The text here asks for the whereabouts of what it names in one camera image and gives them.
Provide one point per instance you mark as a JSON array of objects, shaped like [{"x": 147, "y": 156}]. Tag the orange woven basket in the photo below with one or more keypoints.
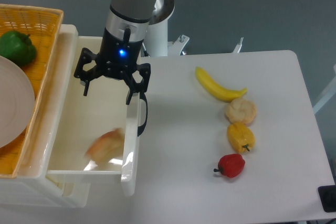
[{"x": 35, "y": 30}]

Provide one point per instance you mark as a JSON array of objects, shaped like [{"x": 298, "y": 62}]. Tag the round bread roll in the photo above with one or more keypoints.
[{"x": 241, "y": 110}]

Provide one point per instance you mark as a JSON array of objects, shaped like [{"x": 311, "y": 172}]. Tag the white drawer cabinet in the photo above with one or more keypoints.
[{"x": 33, "y": 186}]

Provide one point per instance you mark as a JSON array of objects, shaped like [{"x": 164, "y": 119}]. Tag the beige plate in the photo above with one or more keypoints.
[{"x": 17, "y": 101}]

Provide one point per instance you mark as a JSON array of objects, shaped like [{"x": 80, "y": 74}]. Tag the red bell pepper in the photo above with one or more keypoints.
[{"x": 230, "y": 165}]

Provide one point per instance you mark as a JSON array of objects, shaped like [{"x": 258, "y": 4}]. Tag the green bell pepper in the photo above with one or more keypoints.
[{"x": 17, "y": 48}]

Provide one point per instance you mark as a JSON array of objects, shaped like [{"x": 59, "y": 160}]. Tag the yellow banana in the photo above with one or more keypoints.
[{"x": 217, "y": 91}]

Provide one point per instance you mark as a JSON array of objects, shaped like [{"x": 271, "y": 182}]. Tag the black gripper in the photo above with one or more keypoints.
[{"x": 117, "y": 59}]

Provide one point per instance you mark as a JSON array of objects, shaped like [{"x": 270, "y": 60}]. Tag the black device at edge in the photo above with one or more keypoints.
[{"x": 327, "y": 197}]

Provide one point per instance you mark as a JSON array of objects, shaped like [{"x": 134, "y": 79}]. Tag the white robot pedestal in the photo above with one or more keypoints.
[{"x": 156, "y": 43}]

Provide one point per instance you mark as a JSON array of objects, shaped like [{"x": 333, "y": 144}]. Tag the white frame bar right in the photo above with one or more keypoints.
[{"x": 325, "y": 95}]

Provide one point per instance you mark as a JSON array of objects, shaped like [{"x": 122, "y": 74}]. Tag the upper white drawer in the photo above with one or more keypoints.
[{"x": 84, "y": 119}]

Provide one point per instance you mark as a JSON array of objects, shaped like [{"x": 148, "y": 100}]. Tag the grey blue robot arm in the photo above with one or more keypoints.
[{"x": 135, "y": 14}]

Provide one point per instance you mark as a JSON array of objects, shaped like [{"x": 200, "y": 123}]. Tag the square bread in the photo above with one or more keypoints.
[{"x": 106, "y": 145}]

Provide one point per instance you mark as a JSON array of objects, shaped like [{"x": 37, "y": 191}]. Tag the black drawer handle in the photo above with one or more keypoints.
[{"x": 144, "y": 113}]

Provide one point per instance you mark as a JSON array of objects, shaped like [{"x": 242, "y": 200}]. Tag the yellow bell pepper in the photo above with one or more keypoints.
[{"x": 240, "y": 137}]

